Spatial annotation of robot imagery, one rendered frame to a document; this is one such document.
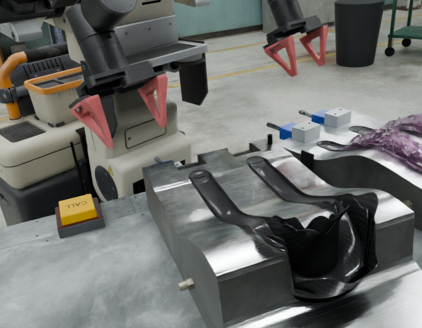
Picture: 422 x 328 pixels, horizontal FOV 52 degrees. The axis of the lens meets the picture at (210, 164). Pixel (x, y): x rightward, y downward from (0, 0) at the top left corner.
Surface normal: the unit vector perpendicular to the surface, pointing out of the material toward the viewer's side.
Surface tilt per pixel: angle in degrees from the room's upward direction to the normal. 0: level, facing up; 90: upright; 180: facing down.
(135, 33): 90
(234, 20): 90
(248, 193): 3
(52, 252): 0
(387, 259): 83
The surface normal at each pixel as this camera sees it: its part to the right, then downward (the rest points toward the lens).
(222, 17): 0.40, 0.39
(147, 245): -0.07, -0.89
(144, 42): 0.68, 0.29
